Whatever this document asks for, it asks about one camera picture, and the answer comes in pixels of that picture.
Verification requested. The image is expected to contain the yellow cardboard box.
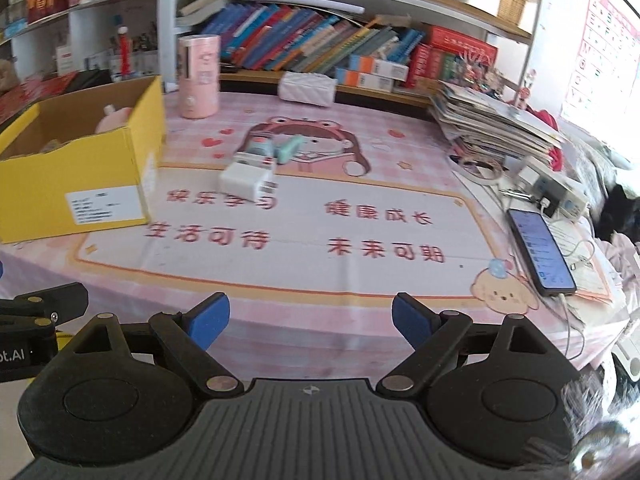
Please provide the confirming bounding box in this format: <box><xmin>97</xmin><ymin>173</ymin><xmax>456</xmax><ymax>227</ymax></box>
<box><xmin>0</xmin><ymin>75</ymin><xmax>167</xmax><ymax>245</ymax></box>

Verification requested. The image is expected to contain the dark cloth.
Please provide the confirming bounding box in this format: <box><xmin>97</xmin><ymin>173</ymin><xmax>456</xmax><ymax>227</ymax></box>
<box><xmin>597</xmin><ymin>184</ymin><xmax>640</xmax><ymax>242</ymax></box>

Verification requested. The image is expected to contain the white power strip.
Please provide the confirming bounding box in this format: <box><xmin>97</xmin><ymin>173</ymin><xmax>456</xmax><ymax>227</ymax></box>
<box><xmin>515</xmin><ymin>156</ymin><xmax>588</xmax><ymax>221</ymax></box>

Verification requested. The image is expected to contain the black smartphone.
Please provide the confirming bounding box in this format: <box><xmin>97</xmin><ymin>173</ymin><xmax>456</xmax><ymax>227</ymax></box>
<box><xmin>506</xmin><ymin>207</ymin><xmax>577</xmax><ymax>296</ymax></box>

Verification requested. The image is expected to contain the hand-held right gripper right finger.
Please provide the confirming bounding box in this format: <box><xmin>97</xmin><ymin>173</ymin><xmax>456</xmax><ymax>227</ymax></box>
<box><xmin>376</xmin><ymin>291</ymin><xmax>562</xmax><ymax>399</ymax></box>

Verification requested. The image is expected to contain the mint green small case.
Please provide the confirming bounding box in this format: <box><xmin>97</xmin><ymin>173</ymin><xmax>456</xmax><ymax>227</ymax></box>
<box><xmin>272</xmin><ymin>135</ymin><xmax>305</xmax><ymax>166</ymax></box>

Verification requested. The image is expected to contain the thick cream-paged book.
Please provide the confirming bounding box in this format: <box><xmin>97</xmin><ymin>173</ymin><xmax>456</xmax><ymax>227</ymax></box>
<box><xmin>177</xmin><ymin>0</ymin><xmax>236</xmax><ymax>26</ymax></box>

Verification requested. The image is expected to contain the pink-edged paper sheet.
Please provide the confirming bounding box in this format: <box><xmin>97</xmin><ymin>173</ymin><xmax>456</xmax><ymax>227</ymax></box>
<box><xmin>550</xmin><ymin>220</ymin><xmax>631</xmax><ymax>307</ymax></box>

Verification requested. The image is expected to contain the pink pig plush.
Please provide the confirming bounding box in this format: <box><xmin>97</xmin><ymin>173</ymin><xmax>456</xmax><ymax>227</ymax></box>
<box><xmin>95</xmin><ymin>104</ymin><xmax>133</xmax><ymax>133</ymax></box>

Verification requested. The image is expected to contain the wall poster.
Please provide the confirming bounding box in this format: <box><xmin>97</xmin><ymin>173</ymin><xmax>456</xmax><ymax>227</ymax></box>
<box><xmin>560</xmin><ymin>0</ymin><xmax>640</xmax><ymax>133</ymax></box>

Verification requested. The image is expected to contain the white charging cable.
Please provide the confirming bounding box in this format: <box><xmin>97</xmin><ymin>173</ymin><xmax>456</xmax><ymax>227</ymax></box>
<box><xmin>550</xmin><ymin>237</ymin><xmax>597</xmax><ymax>361</ymax></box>

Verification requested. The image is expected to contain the red and white toy pen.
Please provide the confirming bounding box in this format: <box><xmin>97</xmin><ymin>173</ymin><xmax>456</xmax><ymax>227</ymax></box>
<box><xmin>117</xmin><ymin>27</ymin><xmax>132</xmax><ymax>76</ymax></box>

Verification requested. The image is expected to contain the colourful ornate figurine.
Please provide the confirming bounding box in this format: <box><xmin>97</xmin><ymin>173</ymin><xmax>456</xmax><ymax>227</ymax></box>
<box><xmin>462</xmin><ymin>55</ymin><xmax>506</xmax><ymax>98</ymax></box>

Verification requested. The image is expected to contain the printed pink tablecloth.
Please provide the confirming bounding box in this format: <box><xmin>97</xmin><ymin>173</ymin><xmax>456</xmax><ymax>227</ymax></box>
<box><xmin>0</xmin><ymin>91</ymin><xmax>631</xmax><ymax>391</ymax></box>

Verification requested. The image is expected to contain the orange and blue carton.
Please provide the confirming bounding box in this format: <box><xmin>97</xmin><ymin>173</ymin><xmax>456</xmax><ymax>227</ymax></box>
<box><xmin>348</xmin><ymin>54</ymin><xmax>408</xmax><ymax>78</ymax></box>
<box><xmin>335</xmin><ymin>67</ymin><xmax>396</xmax><ymax>92</ymax></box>

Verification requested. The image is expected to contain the thick red book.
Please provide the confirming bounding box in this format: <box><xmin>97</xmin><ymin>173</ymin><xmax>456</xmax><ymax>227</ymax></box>
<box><xmin>427</xmin><ymin>25</ymin><xmax>499</xmax><ymax>61</ymax></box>

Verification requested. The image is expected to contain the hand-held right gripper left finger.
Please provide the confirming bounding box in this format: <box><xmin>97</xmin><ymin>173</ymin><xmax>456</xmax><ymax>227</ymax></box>
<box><xmin>60</xmin><ymin>291</ymin><xmax>244</xmax><ymax>399</ymax></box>

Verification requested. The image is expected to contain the white charger plug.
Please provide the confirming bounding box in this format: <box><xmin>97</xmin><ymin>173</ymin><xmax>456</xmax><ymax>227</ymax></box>
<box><xmin>218</xmin><ymin>160</ymin><xmax>279</xmax><ymax>204</ymax></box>

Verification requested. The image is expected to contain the crumpled clear plastic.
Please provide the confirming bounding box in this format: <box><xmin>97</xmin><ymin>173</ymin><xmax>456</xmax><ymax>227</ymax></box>
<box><xmin>562</xmin><ymin>375</ymin><xmax>640</xmax><ymax>480</ymax></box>

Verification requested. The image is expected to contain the stack of papers and magazines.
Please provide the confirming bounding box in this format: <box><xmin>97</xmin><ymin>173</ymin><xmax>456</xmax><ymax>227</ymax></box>
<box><xmin>430</xmin><ymin>82</ymin><xmax>563</xmax><ymax>161</ymax></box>

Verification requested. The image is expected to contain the white curved shelf unit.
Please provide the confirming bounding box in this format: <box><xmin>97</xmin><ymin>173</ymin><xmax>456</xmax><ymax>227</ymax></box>
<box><xmin>0</xmin><ymin>0</ymin><xmax>161</xmax><ymax>81</ymax></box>

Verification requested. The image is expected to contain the white quilted purse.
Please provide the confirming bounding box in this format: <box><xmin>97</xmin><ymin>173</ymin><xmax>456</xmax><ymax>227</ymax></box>
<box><xmin>277</xmin><ymin>71</ymin><xmax>337</xmax><ymax>107</ymax></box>

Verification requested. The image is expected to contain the white ring-shaped object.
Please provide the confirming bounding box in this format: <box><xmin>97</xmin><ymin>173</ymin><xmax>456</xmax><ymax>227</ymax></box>
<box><xmin>450</xmin><ymin>152</ymin><xmax>506</xmax><ymax>183</ymax></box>

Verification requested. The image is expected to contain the red cloth bag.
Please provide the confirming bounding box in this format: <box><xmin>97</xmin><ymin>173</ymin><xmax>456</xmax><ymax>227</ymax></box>
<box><xmin>520</xmin><ymin>105</ymin><xmax>564</xmax><ymax>171</ymax></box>

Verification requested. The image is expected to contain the row of blue-spined books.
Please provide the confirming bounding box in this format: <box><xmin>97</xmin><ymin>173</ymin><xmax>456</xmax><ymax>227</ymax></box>
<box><xmin>200</xmin><ymin>2</ymin><xmax>426</xmax><ymax>73</ymax></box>

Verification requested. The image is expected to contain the pink cylindrical humidifier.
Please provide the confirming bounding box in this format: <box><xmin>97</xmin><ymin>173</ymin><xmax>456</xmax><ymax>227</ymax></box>
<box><xmin>178</xmin><ymin>35</ymin><xmax>221</xmax><ymax>120</ymax></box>

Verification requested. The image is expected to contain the pale patterned bedding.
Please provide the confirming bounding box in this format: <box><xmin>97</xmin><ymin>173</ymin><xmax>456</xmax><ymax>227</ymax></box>
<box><xmin>575</xmin><ymin>135</ymin><xmax>640</xmax><ymax>311</ymax></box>

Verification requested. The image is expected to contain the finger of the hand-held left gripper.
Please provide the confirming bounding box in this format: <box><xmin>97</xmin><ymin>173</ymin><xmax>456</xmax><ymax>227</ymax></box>
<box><xmin>0</xmin><ymin>282</ymin><xmax>90</xmax><ymax>332</ymax></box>

